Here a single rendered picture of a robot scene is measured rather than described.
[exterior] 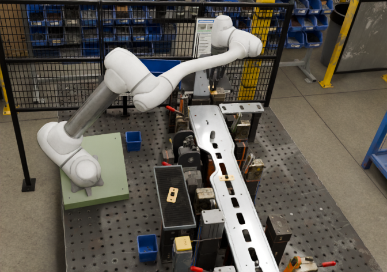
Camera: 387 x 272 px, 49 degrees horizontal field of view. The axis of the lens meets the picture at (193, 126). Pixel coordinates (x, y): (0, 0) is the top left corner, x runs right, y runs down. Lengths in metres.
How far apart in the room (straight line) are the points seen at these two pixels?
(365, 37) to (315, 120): 1.18
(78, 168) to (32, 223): 1.27
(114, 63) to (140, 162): 0.99
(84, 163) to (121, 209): 0.42
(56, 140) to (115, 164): 0.43
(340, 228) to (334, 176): 1.44
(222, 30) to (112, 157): 0.95
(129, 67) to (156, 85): 0.14
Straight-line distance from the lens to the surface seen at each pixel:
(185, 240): 1.80
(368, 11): 5.07
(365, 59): 5.45
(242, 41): 2.16
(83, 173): 2.22
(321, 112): 4.82
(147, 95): 1.91
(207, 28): 2.89
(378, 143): 4.08
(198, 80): 2.74
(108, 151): 2.51
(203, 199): 2.07
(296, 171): 2.90
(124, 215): 2.46
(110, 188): 2.50
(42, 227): 3.37
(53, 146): 2.27
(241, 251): 2.00
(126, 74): 1.92
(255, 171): 2.36
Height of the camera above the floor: 2.60
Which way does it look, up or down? 38 degrees down
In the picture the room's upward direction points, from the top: 7 degrees clockwise
